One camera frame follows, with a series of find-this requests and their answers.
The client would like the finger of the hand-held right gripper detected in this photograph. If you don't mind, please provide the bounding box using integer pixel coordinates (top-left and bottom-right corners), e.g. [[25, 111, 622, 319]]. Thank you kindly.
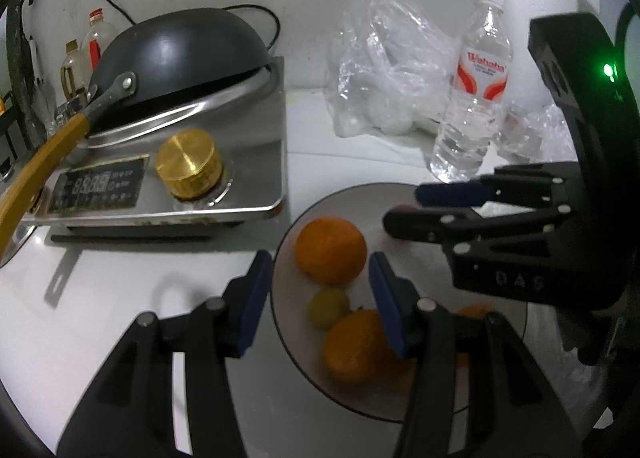
[[382, 205, 571, 251], [415, 163, 578, 211]]

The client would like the clear water bottle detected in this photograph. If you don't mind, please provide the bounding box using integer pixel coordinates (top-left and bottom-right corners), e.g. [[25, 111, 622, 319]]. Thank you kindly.
[[429, 0, 514, 184]]

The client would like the large clear plastic bag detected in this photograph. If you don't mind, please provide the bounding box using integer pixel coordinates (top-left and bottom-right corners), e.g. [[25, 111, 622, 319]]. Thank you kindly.
[[325, 0, 463, 139]]

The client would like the dark oil bottle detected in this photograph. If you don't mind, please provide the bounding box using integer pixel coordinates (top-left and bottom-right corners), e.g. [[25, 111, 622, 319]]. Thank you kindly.
[[60, 40, 86, 102]]

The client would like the steel pot lid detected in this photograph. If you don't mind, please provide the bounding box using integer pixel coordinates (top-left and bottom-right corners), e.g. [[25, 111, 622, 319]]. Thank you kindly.
[[0, 218, 33, 266]]

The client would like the clear bottle with red label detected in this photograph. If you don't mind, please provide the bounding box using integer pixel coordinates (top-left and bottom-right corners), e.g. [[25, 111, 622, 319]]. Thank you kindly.
[[80, 8, 118, 72]]

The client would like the black umbrella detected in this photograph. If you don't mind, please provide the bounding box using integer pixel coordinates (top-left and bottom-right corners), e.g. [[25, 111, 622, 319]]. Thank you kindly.
[[5, 0, 36, 104]]

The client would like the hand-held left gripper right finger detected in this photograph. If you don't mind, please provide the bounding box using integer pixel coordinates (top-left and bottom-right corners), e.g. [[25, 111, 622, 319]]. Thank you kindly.
[[369, 252, 576, 458]]

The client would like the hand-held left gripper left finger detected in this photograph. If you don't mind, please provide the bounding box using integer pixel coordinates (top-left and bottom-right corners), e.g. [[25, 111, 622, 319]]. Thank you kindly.
[[57, 251, 275, 458]]

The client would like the orange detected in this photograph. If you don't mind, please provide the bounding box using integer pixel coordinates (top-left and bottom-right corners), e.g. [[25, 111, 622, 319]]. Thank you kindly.
[[322, 309, 418, 385], [294, 216, 367, 286], [455, 304, 496, 369]]

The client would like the silver induction cooker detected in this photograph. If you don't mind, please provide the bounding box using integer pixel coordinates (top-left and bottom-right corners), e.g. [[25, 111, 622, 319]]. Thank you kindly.
[[20, 56, 288, 244]]

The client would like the black wok with wooden handle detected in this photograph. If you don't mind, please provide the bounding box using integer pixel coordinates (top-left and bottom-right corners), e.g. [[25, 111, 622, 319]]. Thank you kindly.
[[0, 8, 273, 259]]

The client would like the small yellow-green fruit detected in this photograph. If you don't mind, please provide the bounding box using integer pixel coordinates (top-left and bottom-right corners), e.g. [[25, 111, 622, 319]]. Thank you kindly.
[[307, 288, 351, 330]]

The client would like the white plate with black rim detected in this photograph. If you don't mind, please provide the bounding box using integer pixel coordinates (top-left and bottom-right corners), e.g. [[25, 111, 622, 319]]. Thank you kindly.
[[270, 182, 531, 423]]

